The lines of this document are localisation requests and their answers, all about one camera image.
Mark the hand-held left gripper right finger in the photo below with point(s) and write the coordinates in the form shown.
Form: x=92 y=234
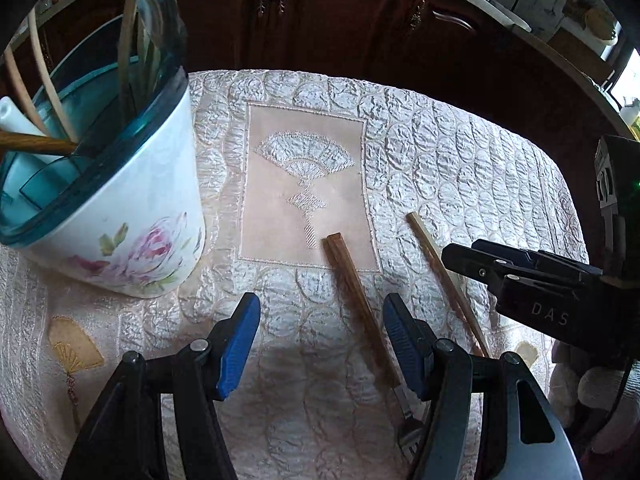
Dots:
x=402 y=345

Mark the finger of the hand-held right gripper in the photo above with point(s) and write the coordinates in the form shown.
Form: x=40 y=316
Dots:
x=545 y=264
x=470 y=262

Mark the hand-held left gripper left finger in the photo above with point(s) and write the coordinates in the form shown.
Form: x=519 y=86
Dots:
x=237 y=350

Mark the bamboo chopstick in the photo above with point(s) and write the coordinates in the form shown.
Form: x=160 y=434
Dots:
x=22 y=95
x=445 y=280
x=42 y=75

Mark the floral white cup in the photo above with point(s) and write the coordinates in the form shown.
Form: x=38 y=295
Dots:
x=140 y=200

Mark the white ceramic spoon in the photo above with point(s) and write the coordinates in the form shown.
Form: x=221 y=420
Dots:
x=15 y=115

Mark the person's right hand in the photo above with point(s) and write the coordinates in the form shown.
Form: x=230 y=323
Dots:
x=595 y=395

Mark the cream quilted tablecloth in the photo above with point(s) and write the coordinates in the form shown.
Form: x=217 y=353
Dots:
x=310 y=160

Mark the yellow woven basket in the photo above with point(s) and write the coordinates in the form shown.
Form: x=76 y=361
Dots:
x=600 y=22

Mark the white kitchen countertop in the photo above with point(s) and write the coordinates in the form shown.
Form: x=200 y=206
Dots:
x=500 y=10

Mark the dark wooden cabinet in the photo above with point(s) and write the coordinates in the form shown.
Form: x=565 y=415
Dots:
x=340 y=20

